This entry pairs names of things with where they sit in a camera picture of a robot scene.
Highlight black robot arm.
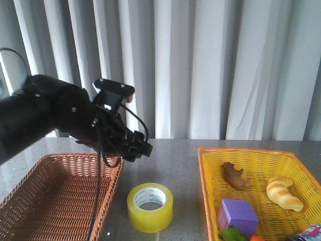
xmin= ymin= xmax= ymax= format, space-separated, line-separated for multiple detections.
xmin=1 ymin=75 xmax=152 ymax=163

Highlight yellow packing tape roll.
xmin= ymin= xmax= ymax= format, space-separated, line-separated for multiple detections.
xmin=127 ymin=183 xmax=174 ymax=233

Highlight toy croissant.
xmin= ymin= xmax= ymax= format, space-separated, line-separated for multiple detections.
xmin=266 ymin=176 xmax=304 ymax=212

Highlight brown toy animal figurine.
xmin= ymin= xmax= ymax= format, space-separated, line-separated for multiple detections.
xmin=221 ymin=162 xmax=253 ymax=191

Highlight orange toy carrot green leaves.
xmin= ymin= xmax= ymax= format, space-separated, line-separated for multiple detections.
xmin=218 ymin=226 xmax=264 ymax=241

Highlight brown wicker basket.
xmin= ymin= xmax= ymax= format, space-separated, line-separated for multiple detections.
xmin=1 ymin=153 xmax=123 ymax=240

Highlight grey pleated curtain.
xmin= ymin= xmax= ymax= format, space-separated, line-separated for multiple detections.
xmin=1 ymin=1 xmax=320 ymax=141

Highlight purple foam cube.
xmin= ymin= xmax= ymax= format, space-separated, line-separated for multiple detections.
xmin=217 ymin=199 xmax=259 ymax=238

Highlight yellow wicker basket orange rim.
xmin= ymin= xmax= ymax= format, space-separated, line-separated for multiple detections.
xmin=198 ymin=147 xmax=320 ymax=240

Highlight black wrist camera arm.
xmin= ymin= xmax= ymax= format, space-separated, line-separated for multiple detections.
xmin=93 ymin=78 xmax=135 ymax=113

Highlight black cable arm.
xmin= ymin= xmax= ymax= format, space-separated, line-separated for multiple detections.
xmin=86 ymin=103 xmax=149 ymax=241

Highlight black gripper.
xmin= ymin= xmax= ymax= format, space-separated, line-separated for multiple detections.
xmin=95 ymin=110 xmax=153 ymax=162

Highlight small labelled jar dark lid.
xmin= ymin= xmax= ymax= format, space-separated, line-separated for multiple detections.
xmin=286 ymin=224 xmax=321 ymax=241

